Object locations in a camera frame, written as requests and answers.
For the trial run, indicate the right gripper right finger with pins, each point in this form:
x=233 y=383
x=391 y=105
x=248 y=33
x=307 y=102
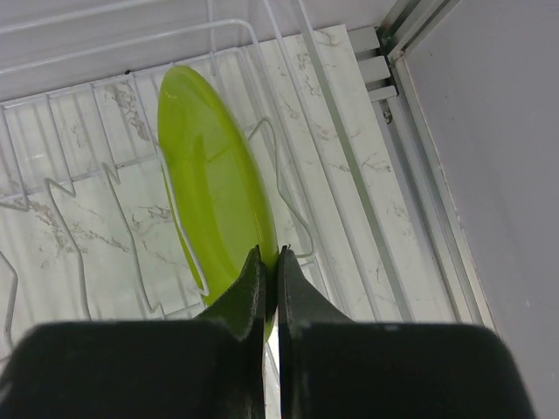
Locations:
x=334 y=367

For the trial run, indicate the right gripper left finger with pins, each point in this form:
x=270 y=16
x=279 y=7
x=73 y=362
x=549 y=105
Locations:
x=210 y=366

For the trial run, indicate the green plastic plate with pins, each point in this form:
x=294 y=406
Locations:
x=216 y=192

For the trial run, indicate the white wire dish rack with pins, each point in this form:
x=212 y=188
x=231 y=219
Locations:
x=86 y=226

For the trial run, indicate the aluminium rail brackets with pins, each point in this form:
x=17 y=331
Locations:
x=373 y=66

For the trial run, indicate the right aluminium frame post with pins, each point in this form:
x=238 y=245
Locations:
x=405 y=26

